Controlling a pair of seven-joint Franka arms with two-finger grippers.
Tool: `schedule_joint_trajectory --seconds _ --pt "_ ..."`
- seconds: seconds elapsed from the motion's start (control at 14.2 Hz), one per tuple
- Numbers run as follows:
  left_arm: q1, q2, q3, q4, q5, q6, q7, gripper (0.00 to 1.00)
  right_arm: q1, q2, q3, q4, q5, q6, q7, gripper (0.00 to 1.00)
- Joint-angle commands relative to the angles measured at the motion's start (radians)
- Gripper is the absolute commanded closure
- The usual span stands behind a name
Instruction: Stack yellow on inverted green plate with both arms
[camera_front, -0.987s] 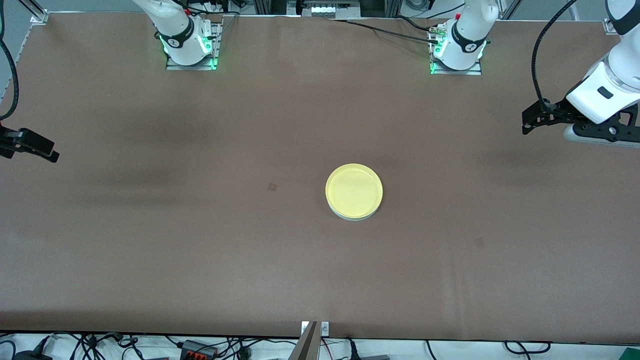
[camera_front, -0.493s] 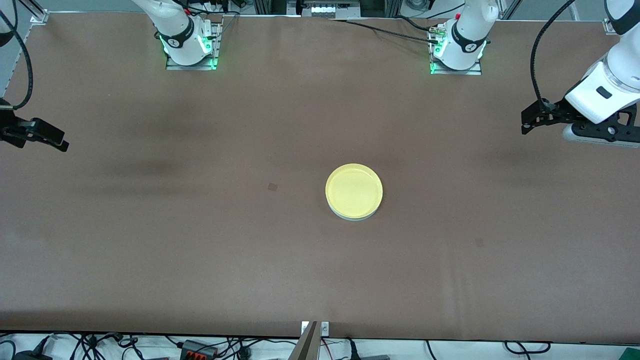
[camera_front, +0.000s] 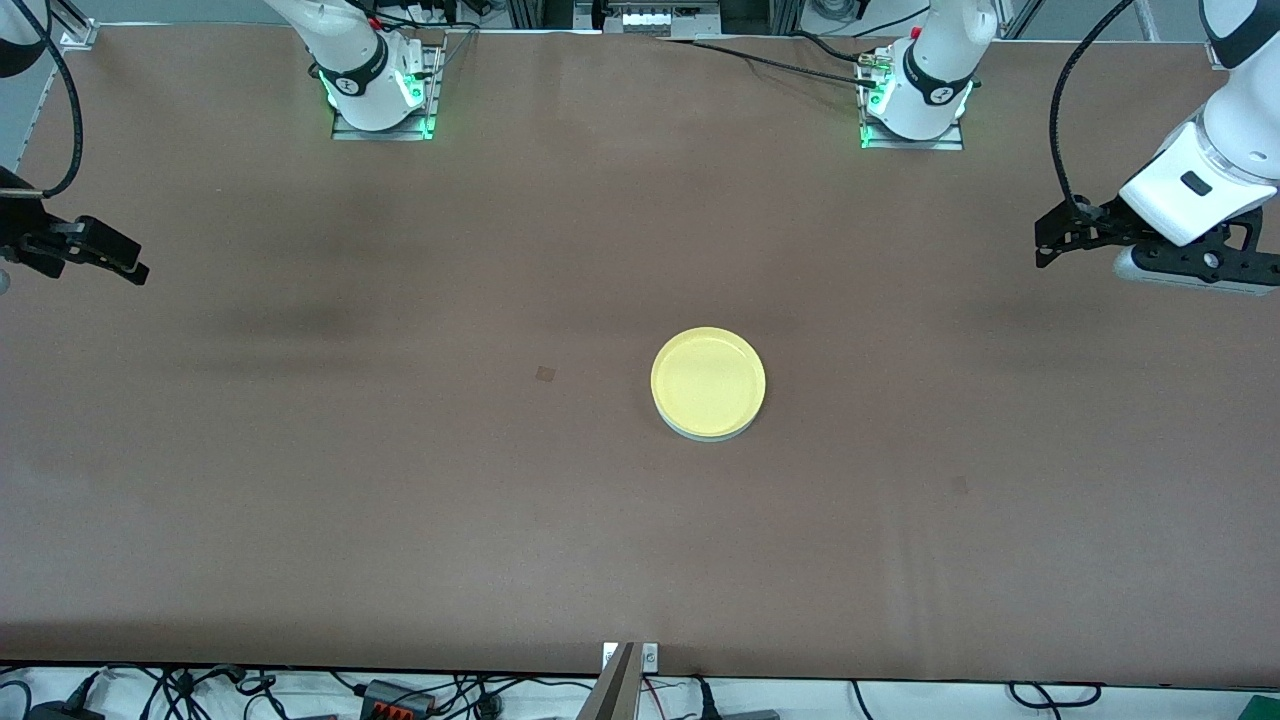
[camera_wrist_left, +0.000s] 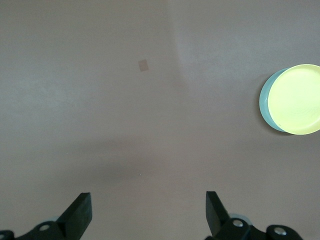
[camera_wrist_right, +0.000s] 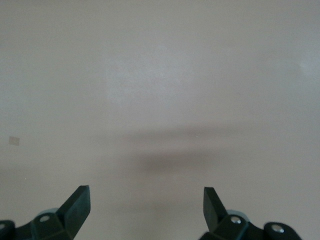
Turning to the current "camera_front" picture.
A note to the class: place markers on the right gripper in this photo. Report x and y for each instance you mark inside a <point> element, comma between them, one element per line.
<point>22,224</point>

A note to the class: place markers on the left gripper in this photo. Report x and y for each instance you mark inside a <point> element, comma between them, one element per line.
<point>1097,226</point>

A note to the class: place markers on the yellow round plate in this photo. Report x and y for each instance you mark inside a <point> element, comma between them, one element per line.
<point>708,380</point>

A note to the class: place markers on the pale green round plate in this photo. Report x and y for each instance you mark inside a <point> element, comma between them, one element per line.
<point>705,439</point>

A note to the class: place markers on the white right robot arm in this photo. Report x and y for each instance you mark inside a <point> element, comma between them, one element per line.
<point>350,50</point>

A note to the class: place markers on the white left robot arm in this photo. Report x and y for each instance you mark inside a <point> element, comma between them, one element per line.
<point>940,60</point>

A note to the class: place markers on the aluminium strut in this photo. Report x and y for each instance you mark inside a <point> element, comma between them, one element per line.
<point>1148,25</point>
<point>1022,18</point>

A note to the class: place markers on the aluminium corner profile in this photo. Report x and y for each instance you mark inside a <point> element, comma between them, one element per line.
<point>80,35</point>

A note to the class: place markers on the white power strip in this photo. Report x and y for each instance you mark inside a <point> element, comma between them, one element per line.
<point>430,12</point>

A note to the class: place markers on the black power adapter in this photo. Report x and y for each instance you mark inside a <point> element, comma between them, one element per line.
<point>65,712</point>

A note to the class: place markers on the white terminal block device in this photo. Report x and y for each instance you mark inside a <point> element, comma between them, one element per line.
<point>660,18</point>

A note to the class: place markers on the green flat object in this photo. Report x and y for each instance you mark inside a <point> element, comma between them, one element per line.
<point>1262,710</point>

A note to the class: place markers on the black orange power strip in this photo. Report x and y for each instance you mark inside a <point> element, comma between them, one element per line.
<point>395,700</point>

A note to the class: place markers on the black flat box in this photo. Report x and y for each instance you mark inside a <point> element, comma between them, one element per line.
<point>750,715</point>

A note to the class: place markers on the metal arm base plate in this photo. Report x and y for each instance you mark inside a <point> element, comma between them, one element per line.
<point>910,144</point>
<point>385,133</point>

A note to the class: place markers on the dark aluminium frame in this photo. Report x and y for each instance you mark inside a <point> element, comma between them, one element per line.
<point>540,12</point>

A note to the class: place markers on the grey camera stand post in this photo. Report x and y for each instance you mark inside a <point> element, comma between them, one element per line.
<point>615,695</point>

